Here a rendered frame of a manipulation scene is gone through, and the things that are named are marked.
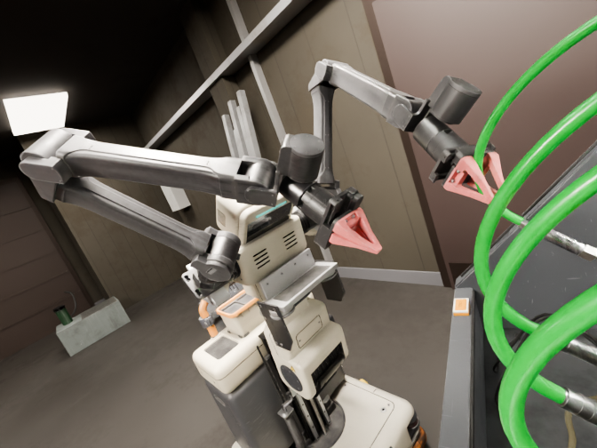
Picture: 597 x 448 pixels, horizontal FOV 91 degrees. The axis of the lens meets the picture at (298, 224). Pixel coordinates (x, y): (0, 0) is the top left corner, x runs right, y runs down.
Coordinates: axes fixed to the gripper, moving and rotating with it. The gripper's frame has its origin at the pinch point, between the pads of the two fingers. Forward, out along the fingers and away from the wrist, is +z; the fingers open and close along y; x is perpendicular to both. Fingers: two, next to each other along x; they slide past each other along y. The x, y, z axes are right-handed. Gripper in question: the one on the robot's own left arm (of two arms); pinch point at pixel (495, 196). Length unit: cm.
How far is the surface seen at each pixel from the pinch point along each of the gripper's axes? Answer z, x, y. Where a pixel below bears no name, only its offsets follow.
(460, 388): 21.0, 22.5, -9.4
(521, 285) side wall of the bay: 7.7, 25.9, 20.4
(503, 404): 23.0, -9.5, -27.4
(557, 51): -5.2, -19.4, -0.4
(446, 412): 23.3, 22.0, -14.3
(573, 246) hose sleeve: 11.1, 0.6, 4.8
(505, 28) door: -109, 11, 113
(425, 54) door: -137, 33, 95
